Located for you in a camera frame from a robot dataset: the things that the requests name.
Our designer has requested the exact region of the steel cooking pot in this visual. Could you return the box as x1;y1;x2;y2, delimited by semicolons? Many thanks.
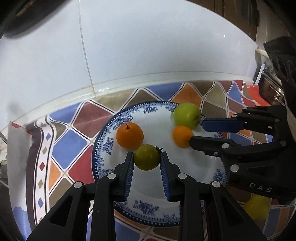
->
258;71;285;106

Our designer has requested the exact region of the small dark green fruit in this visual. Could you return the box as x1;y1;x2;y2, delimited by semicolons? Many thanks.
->
134;144;160;171

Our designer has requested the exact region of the blue white porcelain plate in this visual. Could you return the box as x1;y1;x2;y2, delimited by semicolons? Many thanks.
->
92;101;227;227

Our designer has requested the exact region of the large yellow pear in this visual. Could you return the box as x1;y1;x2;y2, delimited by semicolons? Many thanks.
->
243;195;270;222

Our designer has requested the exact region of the small orange with stem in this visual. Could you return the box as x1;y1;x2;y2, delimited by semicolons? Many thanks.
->
116;122;144;150

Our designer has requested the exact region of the green apple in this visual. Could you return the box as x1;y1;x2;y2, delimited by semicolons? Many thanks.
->
173;103;201;130

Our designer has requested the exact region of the small orange mandarin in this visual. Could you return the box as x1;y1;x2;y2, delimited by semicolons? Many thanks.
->
172;126;194;148

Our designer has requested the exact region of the black frying pan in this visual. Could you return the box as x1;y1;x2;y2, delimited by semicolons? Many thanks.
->
4;0;68;37

